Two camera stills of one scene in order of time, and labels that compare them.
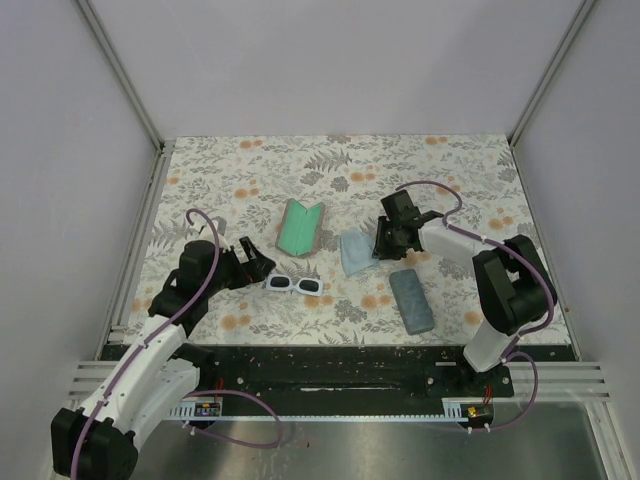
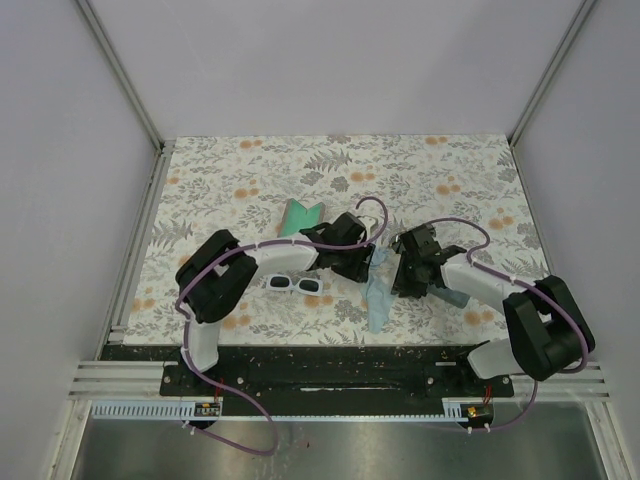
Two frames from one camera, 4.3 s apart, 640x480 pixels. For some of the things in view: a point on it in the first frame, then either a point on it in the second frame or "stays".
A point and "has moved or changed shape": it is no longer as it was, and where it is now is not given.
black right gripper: (381, 250) → (400, 283)
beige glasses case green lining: (300, 228) stays
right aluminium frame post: (550, 72) stays
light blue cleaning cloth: (356, 251) has moved or changed shape
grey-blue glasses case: (412, 301) → (456, 298)
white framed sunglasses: (305, 286) stays
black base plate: (340, 379) stays
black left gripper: (263, 264) → (359, 271)
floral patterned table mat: (374, 237) stays
